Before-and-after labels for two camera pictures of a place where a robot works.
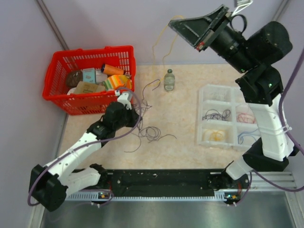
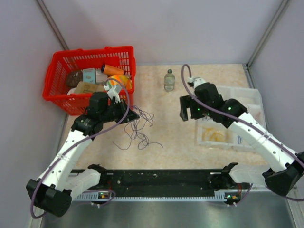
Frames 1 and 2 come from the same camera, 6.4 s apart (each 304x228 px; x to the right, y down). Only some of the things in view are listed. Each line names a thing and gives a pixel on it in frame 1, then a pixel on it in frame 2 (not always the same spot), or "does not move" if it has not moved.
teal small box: x=89 y=75 does not move
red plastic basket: x=61 y=62 does not move
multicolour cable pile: x=150 y=134 to x=133 y=127
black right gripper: x=199 y=33 to x=186 y=101
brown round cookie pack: x=73 y=77 does not move
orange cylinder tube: x=109 y=70 does not move
